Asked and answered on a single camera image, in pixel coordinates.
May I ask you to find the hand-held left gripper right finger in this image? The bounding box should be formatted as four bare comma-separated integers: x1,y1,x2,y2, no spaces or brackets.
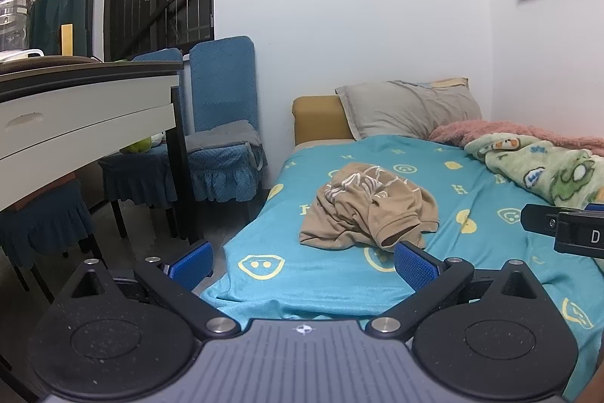
367,241,539,340

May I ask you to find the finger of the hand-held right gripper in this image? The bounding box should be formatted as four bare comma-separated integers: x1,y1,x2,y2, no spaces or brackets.
521,204,562,239

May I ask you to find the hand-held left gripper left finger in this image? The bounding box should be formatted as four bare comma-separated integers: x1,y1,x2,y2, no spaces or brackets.
71,241,240,340

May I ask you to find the tan shirt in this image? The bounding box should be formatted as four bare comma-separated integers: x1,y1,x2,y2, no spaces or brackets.
299,162,440,252

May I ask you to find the green printed blanket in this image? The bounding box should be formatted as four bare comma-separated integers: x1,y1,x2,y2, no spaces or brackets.
464,134,604,211

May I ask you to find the blue printed bed sheet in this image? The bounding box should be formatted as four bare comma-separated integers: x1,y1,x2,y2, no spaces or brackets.
200,133,604,380

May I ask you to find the pink fluffy blanket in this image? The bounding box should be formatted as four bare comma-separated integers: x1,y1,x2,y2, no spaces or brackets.
427,120,604,159

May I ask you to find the chair with blue cover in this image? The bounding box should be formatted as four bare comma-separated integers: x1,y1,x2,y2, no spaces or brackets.
98,48,186,239
182,36,268,239

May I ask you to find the green round fruit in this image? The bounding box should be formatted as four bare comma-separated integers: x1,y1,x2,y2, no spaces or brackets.
120,136,154,155

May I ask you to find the grey seat cloth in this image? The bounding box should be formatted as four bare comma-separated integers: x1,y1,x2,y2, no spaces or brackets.
184,120,263,154

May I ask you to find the chair with dark blue skirt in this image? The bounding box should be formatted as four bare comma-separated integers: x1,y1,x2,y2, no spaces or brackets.
0,179,103,306

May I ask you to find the grey pillow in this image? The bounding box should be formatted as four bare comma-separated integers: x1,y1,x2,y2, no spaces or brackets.
335,79,483,142

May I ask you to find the yellow pillow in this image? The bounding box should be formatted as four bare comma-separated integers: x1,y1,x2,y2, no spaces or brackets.
427,77,469,89

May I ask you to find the yellow padded headboard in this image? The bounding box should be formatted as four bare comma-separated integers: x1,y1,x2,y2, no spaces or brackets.
291,95,356,147

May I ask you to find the white desk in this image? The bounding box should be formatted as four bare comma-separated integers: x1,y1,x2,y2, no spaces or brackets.
0,56,200,246

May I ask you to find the dark green covered chair back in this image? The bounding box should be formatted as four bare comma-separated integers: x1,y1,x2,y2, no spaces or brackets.
29,0,93,57

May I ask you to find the clear water jug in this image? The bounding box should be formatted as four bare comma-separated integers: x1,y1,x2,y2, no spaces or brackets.
0,0,33,52

